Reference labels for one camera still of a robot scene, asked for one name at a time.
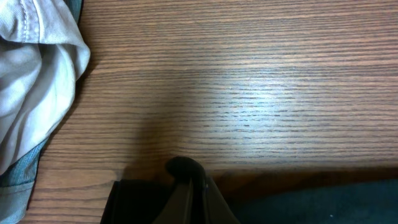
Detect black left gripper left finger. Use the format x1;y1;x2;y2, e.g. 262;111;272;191
152;182;193;224

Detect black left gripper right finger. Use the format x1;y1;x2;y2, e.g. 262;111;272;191
202;177;240;224

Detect black t-shirt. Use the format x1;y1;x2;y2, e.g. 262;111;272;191
101;156;398;224

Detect folded blue denim garment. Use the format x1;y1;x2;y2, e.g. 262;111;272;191
1;139;47;224

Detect folded beige pants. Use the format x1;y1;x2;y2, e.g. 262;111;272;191
1;0;90;172

